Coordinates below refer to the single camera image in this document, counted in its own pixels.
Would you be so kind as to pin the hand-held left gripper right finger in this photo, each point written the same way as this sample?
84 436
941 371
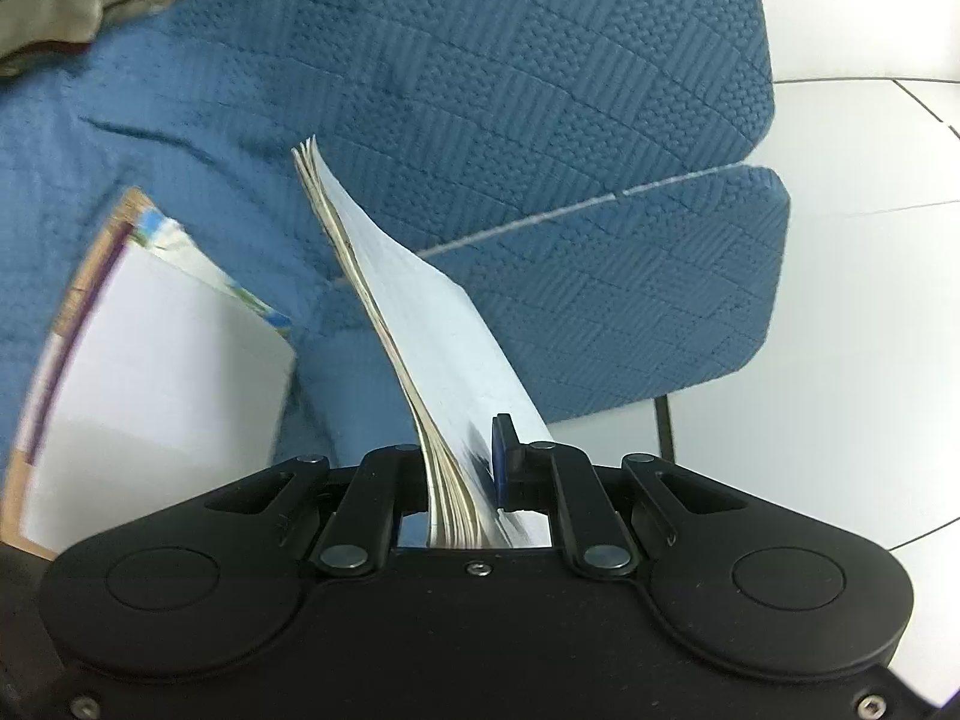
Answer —
501 465

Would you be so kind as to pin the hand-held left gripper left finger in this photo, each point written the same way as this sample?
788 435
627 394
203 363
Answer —
382 480

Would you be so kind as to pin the photo print booklet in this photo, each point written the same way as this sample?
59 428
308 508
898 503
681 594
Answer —
165 390

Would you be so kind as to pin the purple and tan book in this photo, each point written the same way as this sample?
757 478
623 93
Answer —
82 292

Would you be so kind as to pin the blue quilted sofa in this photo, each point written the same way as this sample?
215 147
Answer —
525 90

